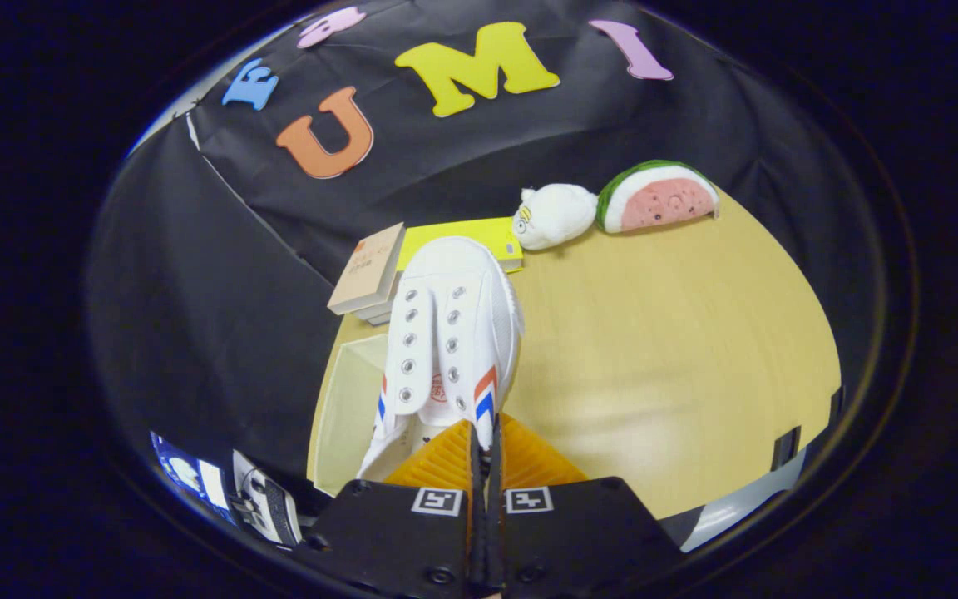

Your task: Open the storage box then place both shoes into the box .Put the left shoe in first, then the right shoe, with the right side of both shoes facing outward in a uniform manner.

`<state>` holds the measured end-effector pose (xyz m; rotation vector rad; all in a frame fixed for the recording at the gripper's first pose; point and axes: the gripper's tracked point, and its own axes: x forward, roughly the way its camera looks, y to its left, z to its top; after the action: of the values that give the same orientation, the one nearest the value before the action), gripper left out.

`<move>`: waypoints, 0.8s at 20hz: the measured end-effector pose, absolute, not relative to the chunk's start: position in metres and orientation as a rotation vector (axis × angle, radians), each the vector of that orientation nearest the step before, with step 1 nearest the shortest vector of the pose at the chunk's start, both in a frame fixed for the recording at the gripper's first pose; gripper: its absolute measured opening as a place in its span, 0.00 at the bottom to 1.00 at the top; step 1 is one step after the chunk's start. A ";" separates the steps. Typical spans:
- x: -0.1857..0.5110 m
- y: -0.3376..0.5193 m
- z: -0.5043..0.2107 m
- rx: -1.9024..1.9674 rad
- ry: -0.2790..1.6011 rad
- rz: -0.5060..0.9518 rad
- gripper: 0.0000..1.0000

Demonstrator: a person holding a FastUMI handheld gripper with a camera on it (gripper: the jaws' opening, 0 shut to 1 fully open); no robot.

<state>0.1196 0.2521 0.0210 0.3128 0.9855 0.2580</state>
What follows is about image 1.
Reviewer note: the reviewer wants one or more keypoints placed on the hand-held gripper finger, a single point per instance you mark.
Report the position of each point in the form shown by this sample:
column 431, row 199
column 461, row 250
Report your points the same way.
column 494, row 541
column 477, row 541

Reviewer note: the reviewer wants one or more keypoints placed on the grey-green fabric storage box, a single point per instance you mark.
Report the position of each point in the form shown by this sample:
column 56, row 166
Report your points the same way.
column 346, row 408

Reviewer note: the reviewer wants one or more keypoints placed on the white striped canvas shoe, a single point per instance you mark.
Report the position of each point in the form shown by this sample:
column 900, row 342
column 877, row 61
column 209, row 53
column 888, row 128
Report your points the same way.
column 454, row 299

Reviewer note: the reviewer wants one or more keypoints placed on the beige cover book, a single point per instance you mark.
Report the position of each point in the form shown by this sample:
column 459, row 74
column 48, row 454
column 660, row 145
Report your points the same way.
column 367, row 266

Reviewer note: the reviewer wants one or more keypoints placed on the blue picture screen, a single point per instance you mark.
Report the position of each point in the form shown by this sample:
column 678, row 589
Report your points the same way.
column 188, row 474

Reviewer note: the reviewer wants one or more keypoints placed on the yellow cover book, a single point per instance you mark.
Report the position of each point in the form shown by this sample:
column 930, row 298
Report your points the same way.
column 506, row 241

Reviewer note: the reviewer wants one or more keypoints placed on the black table edge clamp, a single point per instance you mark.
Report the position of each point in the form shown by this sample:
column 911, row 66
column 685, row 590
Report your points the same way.
column 785, row 449

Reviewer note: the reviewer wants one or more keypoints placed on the white plush toy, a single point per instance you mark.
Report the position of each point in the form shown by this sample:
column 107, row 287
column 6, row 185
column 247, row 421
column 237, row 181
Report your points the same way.
column 558, row 216

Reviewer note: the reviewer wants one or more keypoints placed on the black backdrop cloth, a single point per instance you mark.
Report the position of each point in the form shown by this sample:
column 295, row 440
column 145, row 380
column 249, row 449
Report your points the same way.
column 213, row 316

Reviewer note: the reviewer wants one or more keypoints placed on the watermelon slice plush toy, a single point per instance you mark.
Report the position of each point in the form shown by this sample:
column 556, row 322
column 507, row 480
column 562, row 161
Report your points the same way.
column 662, row 200

